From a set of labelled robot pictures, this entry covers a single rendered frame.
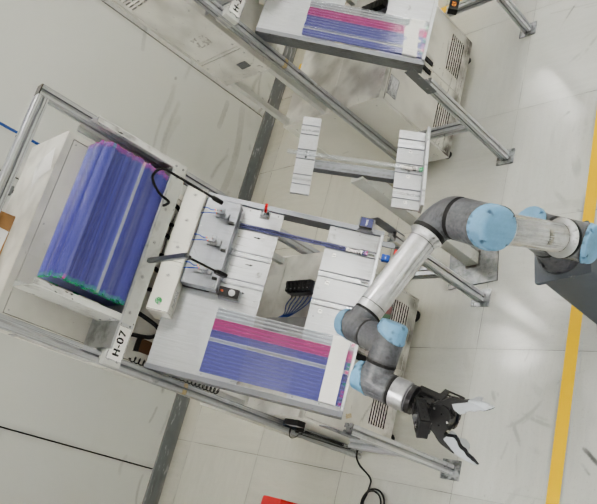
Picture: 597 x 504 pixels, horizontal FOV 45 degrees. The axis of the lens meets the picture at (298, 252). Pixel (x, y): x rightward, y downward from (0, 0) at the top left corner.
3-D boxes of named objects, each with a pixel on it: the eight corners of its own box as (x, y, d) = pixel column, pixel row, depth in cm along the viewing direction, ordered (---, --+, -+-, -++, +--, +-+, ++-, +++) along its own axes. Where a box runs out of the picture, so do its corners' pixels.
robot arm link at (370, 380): (354, 356, 174) (343, 388, 174) (393, 373, 168) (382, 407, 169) (367, 356, 181) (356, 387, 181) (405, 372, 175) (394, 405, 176)
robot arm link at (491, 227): (570, 217, 216) (447, 193, 184) (615, 227, 204) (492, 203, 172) (559, 255, 218) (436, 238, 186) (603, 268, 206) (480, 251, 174)
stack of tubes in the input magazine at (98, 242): (170, 174, 256) (106, 136, 240) (123, 306, 239) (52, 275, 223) (151, 179, 265) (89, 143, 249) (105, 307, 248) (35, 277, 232)
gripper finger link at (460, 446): (486, 455, 165) (461, 422, 167) (476, 466, 160) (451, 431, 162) (476, 461, 167) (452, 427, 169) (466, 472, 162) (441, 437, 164)
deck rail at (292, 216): (383, 237, 270) (385, 231, 264) (382, 242, 269) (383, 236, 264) (204, 197, 278) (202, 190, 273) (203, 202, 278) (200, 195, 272)
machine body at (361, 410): (428, 304, 330) (340, 249, 293) (397, 455, 307) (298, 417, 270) (328, 307, 378) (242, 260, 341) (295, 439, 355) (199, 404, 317)
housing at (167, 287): (213, 205, 278) (208, 189, 265) (175, 323, 262) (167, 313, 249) (193, 201, 279) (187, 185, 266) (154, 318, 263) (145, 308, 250)
